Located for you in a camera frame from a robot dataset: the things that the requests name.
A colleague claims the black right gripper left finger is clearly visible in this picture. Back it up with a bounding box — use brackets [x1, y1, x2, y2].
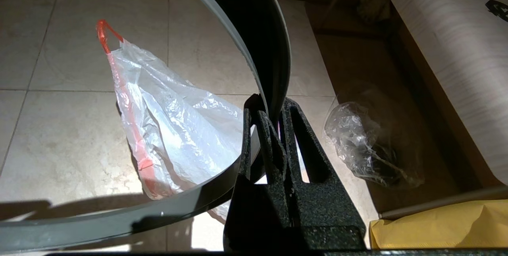
[224, 94, 294, 250]

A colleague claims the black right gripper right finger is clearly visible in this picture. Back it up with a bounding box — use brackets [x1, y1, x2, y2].
[280, 97, 366, 250]

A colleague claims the used red-printed trash bag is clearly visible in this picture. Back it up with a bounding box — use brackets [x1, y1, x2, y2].
[96, 19, 262, 225]

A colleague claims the black bin rim ring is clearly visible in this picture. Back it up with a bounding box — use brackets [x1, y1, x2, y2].
[0, 0, 292, 253]

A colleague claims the crumpled clear plastic bag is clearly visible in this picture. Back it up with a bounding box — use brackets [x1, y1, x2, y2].
[323, 101, 425, 190]

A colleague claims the yellow shopping bag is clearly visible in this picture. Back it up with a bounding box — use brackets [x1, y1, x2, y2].
[369, 200, 508, 249]

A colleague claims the beige wood-grain table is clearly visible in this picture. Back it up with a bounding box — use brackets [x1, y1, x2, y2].
[375, 0, 508, 187]

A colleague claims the black clip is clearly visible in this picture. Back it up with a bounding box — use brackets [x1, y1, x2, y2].
[485, 0, 508, 22]

